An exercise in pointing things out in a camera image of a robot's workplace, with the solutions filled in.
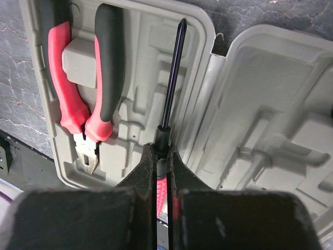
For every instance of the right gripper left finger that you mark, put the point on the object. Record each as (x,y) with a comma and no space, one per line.
(121,217)

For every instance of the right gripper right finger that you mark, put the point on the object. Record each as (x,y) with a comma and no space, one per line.
(200,217)

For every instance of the red phillips screwdriver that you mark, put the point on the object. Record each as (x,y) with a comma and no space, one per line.
(161,144)

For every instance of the grey plastic tool case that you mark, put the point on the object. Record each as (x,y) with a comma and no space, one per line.
(259,117)

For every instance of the red black pliers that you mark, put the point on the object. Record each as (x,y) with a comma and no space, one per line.
(104,78)

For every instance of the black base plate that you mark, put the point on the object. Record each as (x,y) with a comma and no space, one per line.
(25,167)

